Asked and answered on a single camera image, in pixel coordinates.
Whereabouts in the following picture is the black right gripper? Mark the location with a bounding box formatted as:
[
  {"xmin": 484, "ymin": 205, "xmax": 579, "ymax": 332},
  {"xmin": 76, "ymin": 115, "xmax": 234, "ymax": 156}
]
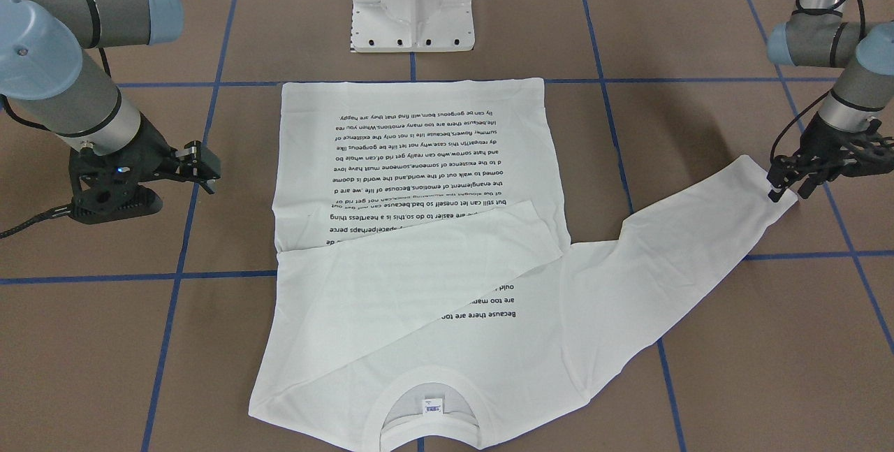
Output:
[{"xmin": 70, "ymin": 115, "xmax": 221, "ymax": 195}]

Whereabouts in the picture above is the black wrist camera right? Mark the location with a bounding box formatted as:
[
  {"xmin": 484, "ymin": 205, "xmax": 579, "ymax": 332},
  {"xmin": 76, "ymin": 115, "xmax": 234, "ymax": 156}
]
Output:
[{"xmin": 69, "ymin": 184, "xmax": 163, "ymax": 225}]

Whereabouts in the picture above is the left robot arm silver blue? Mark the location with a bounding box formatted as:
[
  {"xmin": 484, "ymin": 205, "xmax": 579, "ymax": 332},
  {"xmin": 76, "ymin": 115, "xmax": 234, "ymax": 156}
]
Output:
[{"xmin": 768, "ymin": 0, "xmax": 893, "ymax": 201}]

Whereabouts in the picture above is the white long-sleeve printed shirt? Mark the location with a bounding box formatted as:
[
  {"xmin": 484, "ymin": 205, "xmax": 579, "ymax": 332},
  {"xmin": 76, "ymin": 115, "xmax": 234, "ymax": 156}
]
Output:
[{"xmin": 248, "ymin": 78, "xmax": 796, "ymax": 451}]

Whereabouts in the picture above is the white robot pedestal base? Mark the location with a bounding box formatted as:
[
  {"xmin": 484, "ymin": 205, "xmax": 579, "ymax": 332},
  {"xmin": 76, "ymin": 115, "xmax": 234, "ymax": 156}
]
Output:
[{"xmin": 351, "ymin": 0, "xmax": 475, "ymax": 53}]

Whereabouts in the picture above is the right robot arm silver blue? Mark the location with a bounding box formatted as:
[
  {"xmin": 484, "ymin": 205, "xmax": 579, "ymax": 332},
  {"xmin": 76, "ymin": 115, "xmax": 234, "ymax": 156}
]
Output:
[{"xmin": 2, "ymin": 0, "xmax": 220, "ymax": 194}]

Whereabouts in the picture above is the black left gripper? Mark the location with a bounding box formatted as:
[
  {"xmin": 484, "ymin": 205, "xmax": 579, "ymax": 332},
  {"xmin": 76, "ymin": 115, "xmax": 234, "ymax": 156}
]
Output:
[{"xmin": 767, "ymin": 115, "xmax": 893, "ymax": 203}]

